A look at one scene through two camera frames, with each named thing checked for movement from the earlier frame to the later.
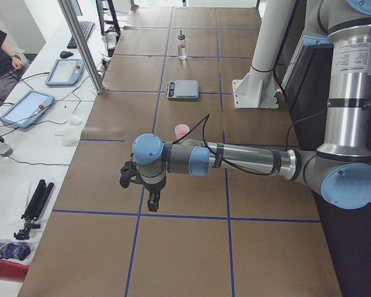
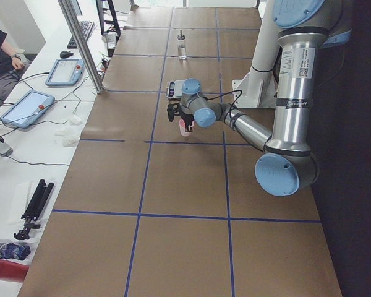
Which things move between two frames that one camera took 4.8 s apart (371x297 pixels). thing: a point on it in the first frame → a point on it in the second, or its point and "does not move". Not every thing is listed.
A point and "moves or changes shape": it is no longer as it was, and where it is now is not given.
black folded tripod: x=35 y=209 does not move
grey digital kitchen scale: x=182 y=89 does not move
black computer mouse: x=65 y=54 does not move
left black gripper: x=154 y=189 → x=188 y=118
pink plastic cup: x=180 y=130 moves or changes shape
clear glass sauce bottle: x=181 y=39 does not move
